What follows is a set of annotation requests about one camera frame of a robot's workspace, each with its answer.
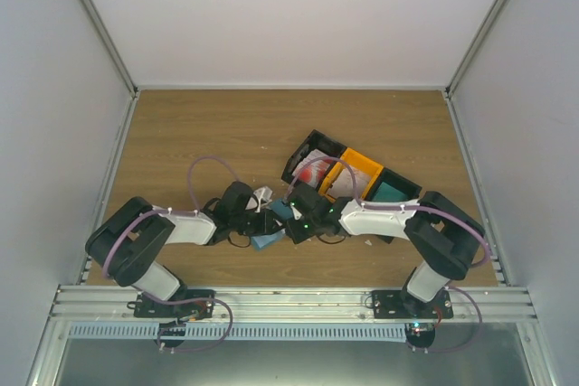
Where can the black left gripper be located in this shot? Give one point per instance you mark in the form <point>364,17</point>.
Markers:
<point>266,223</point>

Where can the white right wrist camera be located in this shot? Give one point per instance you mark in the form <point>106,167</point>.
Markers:
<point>291,207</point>

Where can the black bin with green cards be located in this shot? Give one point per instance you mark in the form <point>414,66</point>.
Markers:
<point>396,180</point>

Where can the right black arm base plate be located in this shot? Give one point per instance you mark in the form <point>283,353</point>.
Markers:
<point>396,304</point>

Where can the blue leather card holder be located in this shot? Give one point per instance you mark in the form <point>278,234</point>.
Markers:
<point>262,242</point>

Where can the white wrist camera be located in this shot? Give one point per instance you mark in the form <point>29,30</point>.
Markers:
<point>291,207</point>
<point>259,198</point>

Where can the orange plastic bin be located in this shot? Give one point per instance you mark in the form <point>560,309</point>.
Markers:
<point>354,159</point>

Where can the grey slotted cable duct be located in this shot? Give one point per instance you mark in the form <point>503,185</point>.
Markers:
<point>241,332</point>

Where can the black bin with red cards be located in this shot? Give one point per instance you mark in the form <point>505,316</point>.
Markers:
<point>315,140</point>

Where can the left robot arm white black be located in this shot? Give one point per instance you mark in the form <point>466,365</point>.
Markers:
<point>127,244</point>

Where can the white card stack orange bin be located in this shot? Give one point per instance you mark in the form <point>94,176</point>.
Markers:
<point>343,183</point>

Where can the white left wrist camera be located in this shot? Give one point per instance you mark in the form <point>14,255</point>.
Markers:
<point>259,198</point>

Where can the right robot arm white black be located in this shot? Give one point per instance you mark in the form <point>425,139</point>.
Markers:
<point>449,241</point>

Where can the aluminium front rail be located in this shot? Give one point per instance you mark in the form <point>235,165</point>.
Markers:
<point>294,304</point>

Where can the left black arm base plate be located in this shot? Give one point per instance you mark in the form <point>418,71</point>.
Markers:
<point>190,304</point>

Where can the red dot card stack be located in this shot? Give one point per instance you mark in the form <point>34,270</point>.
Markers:
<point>313,167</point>

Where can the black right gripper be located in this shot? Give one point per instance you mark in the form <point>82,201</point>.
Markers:
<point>297,236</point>

